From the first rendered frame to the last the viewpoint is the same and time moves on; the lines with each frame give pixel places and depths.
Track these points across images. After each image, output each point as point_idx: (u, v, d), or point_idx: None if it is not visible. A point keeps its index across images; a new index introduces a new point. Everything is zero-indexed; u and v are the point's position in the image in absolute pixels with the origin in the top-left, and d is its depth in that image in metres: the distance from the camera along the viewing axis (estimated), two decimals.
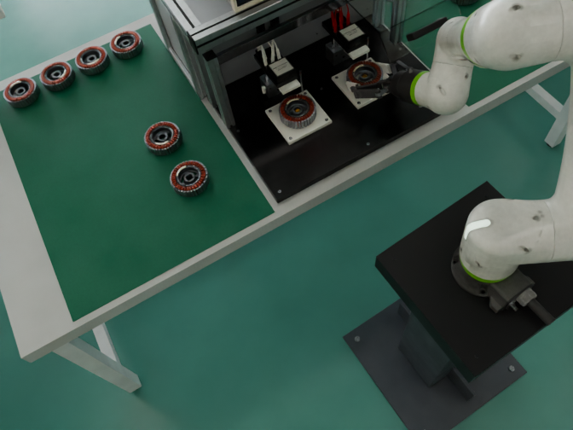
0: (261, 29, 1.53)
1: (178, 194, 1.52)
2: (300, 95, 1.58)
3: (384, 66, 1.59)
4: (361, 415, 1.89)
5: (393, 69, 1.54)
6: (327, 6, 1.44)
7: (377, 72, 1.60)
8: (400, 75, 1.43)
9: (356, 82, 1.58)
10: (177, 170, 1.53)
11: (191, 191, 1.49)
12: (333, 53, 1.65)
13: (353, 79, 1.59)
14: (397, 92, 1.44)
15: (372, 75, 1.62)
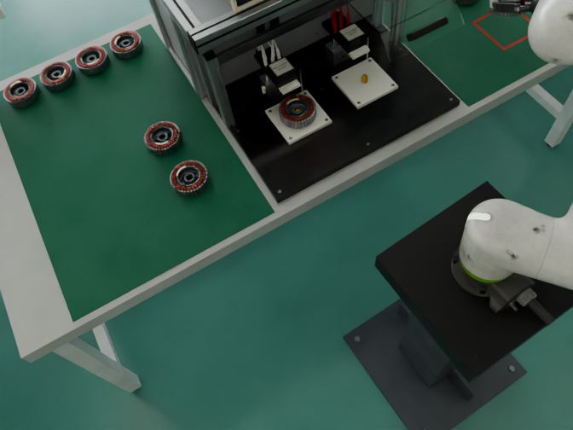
0: (261, 29, 1.53)
1: (178, 194, 1.52)
2: (300, 95, 1.58)
3: None
4: (361, 415, 1.89)
5: None
6: (327, 6, 1.44)
7: None
8: None
9: None
10: (177, 170, 1.53)
11: (191, 191, 1.49)
12: (333, 53, 1.65)
13: None
14: None
15: None
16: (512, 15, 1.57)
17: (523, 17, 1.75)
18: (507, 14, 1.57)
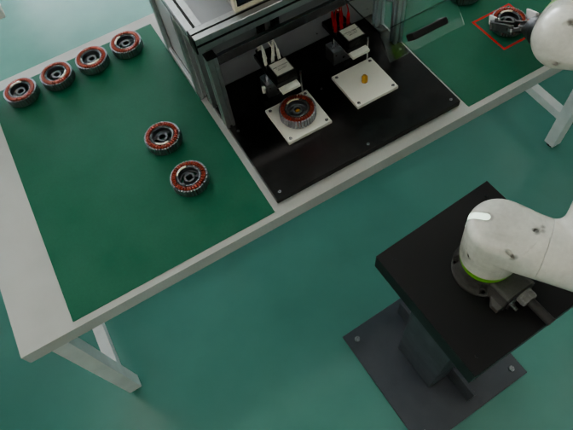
0: (261, 29, 1.53)
1: (178, 194, 1.52)
2: (300, 95, 1.58)
3: (533, 13, 1.66)
4: (361, 415, 1.89)
5: None
6: (327, 6, 1.44)
7: (521, 20, 1.69)
8: (537, 18, 1.51)
9: None
10: (177, 170, 1.53)
11: (191, 191, 1.49)
12: (333, 53, 1.65)
13: None
14: (527, 32, 1.53)
15: None
16: (506, 37, 1.70)
17: None
18: (502, 34, 1.70)
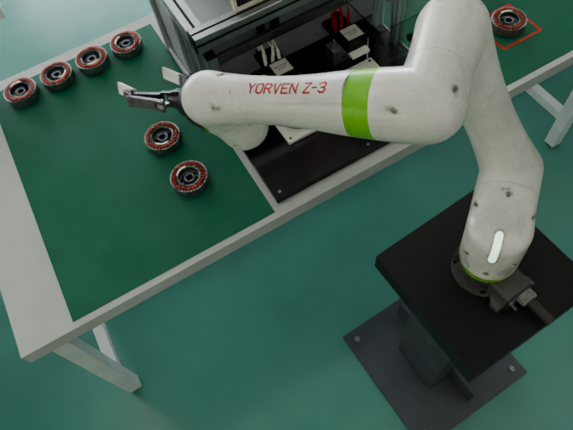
0: (261, 29, 1.53)
1: (178, 194, 1.52)
2: None
3: (174, 74, 1.32)
4: (361, 415, 1.89)
5: (183, 81, 1.28)
6: (327, 6, 1.44)
7: (521, 20, 1.69)
8: None
9: (497, 22, 1.69)
10: (177, 170, 1.53)
11: (191, 191, 1.49)
12: (333, 53, 1.65)
13: (495, 19, 1.70)
14: None
15: (516, 23, 1.72)
16: (506, 37, 1.70)
17: None
18: (502, 34, 1.70)
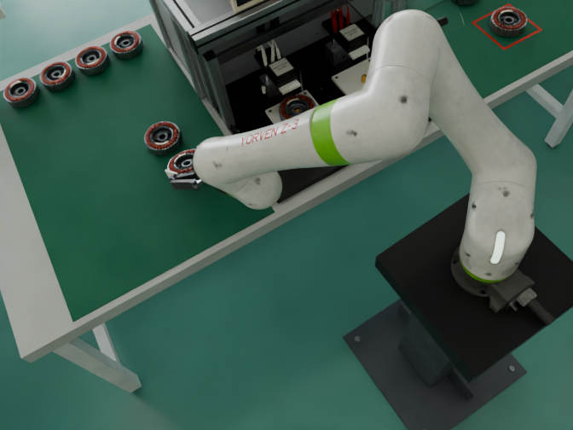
0: (261, 29, 1.53)
1: None
2: (300, 95, 1.58)
3: None
4: (361, 415, 1.89)
5: None
6: (327, 6, 1.44)
7: (521, 20, 1.69)
8: None
9: (497, 22, 1.69)
10: (176, 157, 1.50)
11: (185, 173, 1.44)
12: (333, 53, 1.65)
13: (495, 19, 1.70)
14: None
15: (516, 23, 1.72)
16: (506, 37, 1.70)
17: None
18: (502, 34, 1.70)
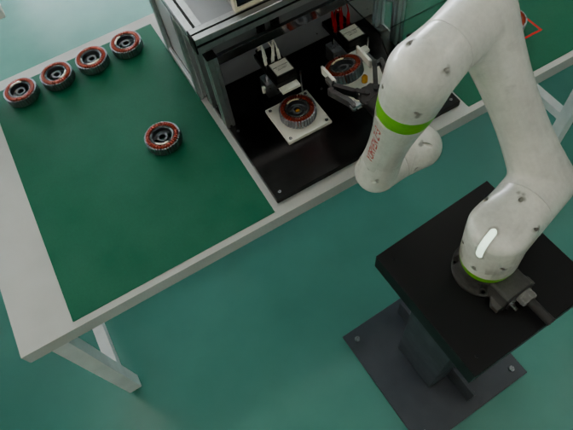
0: (261, 29, 1.53)
1: None
2: (300, 95, 1.58)
3: (365, 58, 1.45)
4: (361, 415, 1.89)
5: (374, 72, 1.42)
6: (327, 6, 1.44)
7: (521, 20, 1.69)
8: None
9: None
10: (334, 61, 1.51)
11: (339, 77, 1.45)
12: (333, 53, 1.65)
13: None
14: (373, 115, 1.37)
15: None
16: None
17: None
18: None
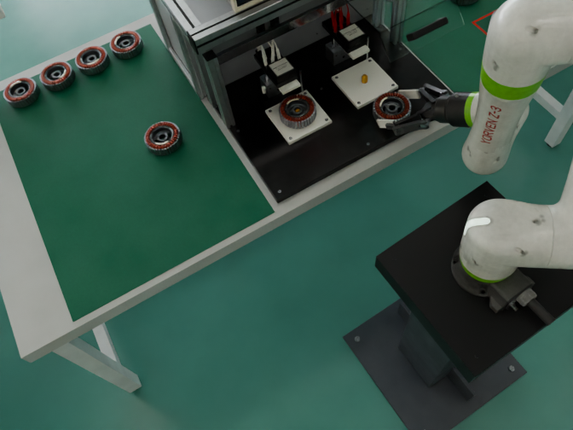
0: (261, 29, 1.53)
1: None
2: (300, 95, 1.58)
3: (412, 92, 1.55)
4: (361, 415, 1.89)
5: (425, 95, 1.50)
6: (327, 6, 1.44)
7: None
8: (444, 101, 1.39)
9: None
10: (379, 101, 1.56)
11: (399, 119, 1.52)
12: (333, 53, 1.65)
13: None
14: (445, 119, 1.40)
15: None
16: None
17: None
18: None
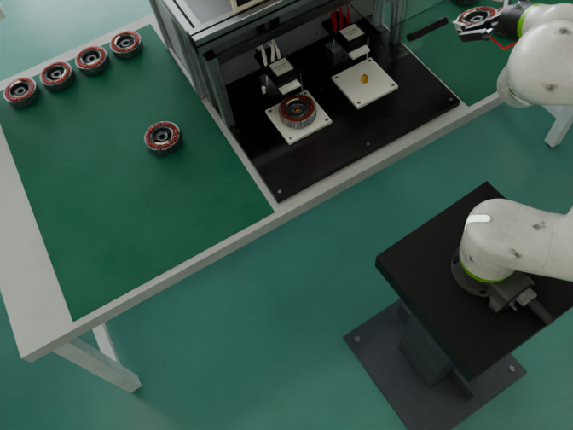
0: (261, 29, 1.53)
1: None
2: (300, 95, 1.58)
3: None
4: (361, 415, 1.89)
5: None
6: (327, 6, 1.44)
7: None
8: (507, 11, 1.26)
9: None
10: (465, 14, 1.49)
11: None
12: (333, 53, 1.65)
13: None
14: (506, 31, 1.28)
15: None
16: (506, 37, 1.70)
17: None
18: (502, 34, 1.70)
